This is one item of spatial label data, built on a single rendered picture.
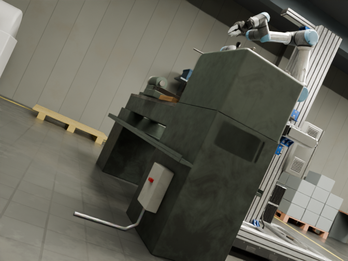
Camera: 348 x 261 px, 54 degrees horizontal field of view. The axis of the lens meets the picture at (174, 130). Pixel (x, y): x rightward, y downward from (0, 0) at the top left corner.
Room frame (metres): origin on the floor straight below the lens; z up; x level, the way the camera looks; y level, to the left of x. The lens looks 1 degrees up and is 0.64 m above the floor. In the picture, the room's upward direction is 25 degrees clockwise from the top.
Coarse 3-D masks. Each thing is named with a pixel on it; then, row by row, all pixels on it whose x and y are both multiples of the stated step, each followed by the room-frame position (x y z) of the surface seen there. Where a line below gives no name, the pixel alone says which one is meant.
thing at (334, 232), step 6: (336, 216) 8.13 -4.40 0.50; (342, 216) 8.16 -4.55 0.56; (336, 222) 8.12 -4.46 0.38; (342, 222) 8.18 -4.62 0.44; (330, 228) 8.14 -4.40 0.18; (336, 228) 8.15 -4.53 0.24; (342, 228) 8.20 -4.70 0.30; (330, 234) 8.12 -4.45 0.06; (336, 234) 8.17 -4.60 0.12; (342, 234) 8.23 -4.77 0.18; (342, 240) 8.25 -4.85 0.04
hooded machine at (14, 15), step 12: (0, 0) 4.95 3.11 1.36; (0, 12) 4.85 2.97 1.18; (12, 12) 4.92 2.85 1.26; (0, 24) 4.85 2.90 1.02; (12, 24) 4.92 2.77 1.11; (0, 36) 4.82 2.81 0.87; (12, 36) 5.21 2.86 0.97; (0, 48) 4.84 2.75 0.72; (12, 48) 5.39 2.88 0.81; (0, 60) 4.96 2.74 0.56; (0, 72) 5.32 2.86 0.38
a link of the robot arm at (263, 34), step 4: (260, 28) 2.35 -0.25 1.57; (264, 28) 2.34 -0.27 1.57; (268, 28) 2.36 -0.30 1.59; (256, 32) 2.41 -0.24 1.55; (260, 32) 2.36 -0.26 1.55; (264, 32) 2.35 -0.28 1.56; (268, 32) 2.36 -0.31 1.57; (256, 36) 2.42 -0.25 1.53; (260, 36) 2.38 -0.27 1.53; (264, 36) 2.36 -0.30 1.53; (268, 36) 2.36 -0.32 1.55; (260, 40) 2.40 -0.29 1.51; (264, 40) 2.37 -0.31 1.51; (268, 40) 2.38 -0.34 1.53
